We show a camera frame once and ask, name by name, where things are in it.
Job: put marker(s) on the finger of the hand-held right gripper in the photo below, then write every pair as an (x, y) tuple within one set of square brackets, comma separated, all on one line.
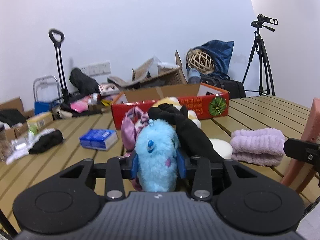
[(297, 148)]

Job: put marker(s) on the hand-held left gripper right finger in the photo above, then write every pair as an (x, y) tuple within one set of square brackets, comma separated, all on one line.
[(181, 167)]

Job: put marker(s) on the dark blue velvet bag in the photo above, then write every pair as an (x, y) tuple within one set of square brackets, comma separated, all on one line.
[(222, 55)]

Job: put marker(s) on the black tripod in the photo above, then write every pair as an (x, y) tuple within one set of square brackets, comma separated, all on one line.
[(260, 55)]

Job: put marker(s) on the beige folding wagon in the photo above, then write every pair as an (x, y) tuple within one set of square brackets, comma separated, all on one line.
[(65, 115)]

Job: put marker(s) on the white printed leaflet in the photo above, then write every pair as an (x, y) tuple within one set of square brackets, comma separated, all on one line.
[(17, 156)]

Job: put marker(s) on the cream plush toy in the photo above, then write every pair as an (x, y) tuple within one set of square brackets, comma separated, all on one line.
[(172, 101)]

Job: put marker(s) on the pink satin scrunchie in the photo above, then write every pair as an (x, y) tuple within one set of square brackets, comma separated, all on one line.
[(128, 130)]

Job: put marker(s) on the silver folding cart frame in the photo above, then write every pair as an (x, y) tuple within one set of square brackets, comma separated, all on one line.
[(45, 79)]

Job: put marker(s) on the yellow green packet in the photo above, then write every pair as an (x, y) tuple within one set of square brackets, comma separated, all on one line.
[(107, 103)]

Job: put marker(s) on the pink packet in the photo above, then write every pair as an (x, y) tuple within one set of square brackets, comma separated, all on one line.
[(80, 105)]

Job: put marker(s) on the olive slatted folding table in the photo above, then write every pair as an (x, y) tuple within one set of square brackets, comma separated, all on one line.
[(75, 142)]

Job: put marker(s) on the clear jar with black lid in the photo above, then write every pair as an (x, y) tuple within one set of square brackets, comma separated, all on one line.
[(4, 145)]

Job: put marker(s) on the red cardboard box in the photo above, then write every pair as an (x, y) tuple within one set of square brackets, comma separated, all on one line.
[(200, 107)]

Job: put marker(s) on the pink sponge block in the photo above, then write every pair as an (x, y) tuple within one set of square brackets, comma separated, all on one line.
[(312, 120)]

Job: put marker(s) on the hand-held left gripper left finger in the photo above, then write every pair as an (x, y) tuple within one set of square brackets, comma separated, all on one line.
[(134, 167)]

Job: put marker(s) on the woven rattan ball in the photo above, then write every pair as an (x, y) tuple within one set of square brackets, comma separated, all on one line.
[(200, 61)]

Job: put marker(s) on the blue tissue pack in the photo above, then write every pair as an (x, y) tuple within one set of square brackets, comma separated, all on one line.
[(98, 140)]

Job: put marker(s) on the white flat box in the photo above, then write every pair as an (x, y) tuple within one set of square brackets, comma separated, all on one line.
[(168, 65)]

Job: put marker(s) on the black knit cloth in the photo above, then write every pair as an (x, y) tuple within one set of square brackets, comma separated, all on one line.
[(47, 141)]

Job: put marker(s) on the large open cardboard box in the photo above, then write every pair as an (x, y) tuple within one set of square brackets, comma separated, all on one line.
[(15, 103)]

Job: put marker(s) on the white makeup sponge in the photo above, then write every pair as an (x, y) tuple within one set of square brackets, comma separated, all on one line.
[(221, 148)]

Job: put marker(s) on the beige fleece cloth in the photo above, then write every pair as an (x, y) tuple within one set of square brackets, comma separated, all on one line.
[(143, 70)]

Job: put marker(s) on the black fabric bag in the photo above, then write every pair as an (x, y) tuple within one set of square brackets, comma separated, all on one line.
[(82, 82)]

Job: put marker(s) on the open brown cardboard box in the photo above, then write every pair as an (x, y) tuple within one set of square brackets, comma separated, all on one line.
[(172, 77)]

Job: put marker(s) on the white box with dark picture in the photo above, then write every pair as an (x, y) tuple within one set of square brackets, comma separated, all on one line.
[(108, 88)]

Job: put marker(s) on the grey blue water bottle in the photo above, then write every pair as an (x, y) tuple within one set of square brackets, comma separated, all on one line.
[(193, 76)]

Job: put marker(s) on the black clothing pile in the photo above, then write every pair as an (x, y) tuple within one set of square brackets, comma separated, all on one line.
[(12, 116)]

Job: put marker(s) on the blue plush toy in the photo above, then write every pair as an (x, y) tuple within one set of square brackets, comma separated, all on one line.
[(156, 155)]

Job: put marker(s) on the lavender fluffy towel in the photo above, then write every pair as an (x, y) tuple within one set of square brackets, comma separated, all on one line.
[(257, 147)]

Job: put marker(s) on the white wall socket strip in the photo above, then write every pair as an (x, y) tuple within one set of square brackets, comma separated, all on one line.
[(96, 68)]

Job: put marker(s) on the yellow carton box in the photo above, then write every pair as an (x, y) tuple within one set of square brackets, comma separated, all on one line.
[(40, 121)]

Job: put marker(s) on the long black sock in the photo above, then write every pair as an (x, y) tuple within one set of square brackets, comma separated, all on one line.
[(192, 135)]

